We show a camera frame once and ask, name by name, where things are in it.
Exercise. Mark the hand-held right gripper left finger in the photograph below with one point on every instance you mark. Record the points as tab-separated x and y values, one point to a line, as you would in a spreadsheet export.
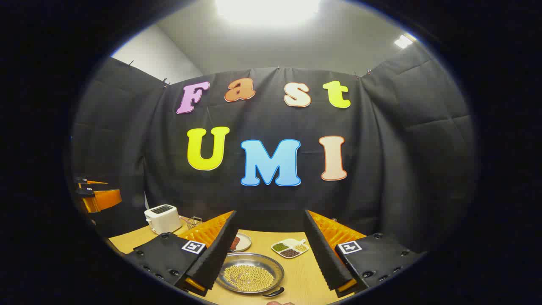
218	254

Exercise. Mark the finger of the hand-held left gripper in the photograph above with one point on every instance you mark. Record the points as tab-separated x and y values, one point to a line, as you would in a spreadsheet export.
103	200
96	183

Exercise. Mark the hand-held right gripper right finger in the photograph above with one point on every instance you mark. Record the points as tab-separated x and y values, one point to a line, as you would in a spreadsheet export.
326	258

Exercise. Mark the pile of soybeans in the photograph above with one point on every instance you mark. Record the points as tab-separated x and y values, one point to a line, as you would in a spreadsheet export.
249	277

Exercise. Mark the red meat slice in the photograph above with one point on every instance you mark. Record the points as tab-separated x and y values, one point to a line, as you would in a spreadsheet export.
235	243

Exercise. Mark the small heap of yellow beans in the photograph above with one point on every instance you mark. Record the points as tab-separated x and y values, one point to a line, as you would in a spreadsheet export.
300	247

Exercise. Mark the white oval plate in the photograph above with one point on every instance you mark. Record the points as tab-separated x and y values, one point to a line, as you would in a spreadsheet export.
244	241

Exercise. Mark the heap of dark red beans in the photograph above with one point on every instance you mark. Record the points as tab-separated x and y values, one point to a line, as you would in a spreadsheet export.
290	253

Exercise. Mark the white divided tray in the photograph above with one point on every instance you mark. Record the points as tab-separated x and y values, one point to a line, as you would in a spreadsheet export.
292	242

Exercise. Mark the heap of green mung beans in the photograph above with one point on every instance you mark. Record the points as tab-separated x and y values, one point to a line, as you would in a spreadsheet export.
280	247

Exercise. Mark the white toaster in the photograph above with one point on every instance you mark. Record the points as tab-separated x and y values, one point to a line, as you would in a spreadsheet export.
163	218

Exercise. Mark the ceiling light panel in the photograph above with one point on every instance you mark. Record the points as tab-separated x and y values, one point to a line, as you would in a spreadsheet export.
403	41
266	10

